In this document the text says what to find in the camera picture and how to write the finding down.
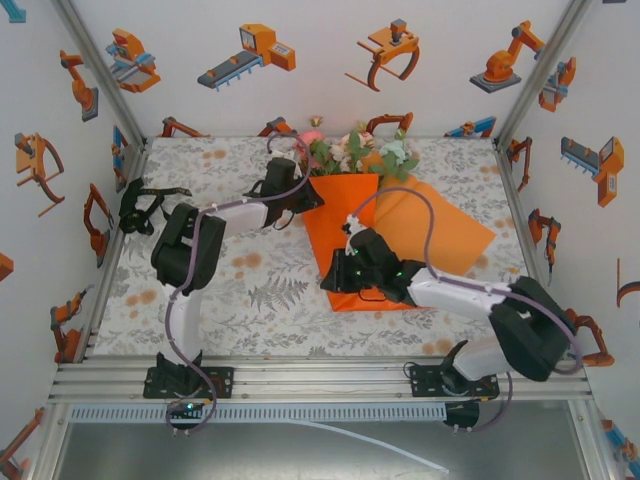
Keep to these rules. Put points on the orange wrapping paper sheet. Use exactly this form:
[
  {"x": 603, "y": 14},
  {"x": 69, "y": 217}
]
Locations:
[{"x": 340, "y": 210}]

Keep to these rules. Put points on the artificial flower bouquet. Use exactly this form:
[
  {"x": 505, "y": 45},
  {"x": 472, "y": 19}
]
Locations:
[{"x": 350, "y": 150}]

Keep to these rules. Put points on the black printed ribbon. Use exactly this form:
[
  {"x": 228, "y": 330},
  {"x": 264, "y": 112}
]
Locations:
[{"x": 170, "y": 190}]

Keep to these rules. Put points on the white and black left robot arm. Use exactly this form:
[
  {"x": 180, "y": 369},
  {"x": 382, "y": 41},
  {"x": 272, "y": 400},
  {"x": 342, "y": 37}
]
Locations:
[{"x": 187, "y": 325}]

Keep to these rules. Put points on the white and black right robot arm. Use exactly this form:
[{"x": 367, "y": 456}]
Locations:
[{"x": 450, "y": 295}]

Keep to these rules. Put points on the floral patterned table mat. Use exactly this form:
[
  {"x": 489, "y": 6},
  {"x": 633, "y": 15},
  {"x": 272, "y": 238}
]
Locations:
[{"x": 225, "y": 300}]

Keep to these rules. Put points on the thin white tube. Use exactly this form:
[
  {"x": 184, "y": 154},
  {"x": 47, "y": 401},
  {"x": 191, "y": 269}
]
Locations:
[{"x": 380, "y": 444}]

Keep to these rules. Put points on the black controller board green LED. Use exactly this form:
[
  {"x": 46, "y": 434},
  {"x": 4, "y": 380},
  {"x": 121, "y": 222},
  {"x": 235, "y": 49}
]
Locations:
[{"x": 187, "y": 407}]

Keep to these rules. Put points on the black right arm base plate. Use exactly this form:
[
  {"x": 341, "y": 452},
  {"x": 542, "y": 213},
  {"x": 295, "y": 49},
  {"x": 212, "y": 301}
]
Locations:
[{"x": 422, "y": 380}]

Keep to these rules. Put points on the aluminium frame rail with grooves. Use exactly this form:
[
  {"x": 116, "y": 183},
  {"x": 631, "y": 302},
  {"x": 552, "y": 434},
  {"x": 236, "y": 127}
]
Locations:
[{"x": 320, "y": 380}]

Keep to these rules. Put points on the aluminium table side rail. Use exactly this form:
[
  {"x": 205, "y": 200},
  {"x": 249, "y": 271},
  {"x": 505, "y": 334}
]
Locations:
[
  {"x": 96, "y": 320},
  {"x": 504, "y": 160}
]

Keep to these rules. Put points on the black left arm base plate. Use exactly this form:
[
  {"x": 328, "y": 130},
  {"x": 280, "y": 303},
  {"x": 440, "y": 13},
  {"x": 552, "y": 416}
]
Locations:
[{"x": 225, "y": 380}]

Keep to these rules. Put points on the slanted aluminium frame post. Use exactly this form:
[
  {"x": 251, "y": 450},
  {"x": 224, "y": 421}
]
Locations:
[
  {"x": 100, "y": 70},
  {"x": 545, "y": 70}
]

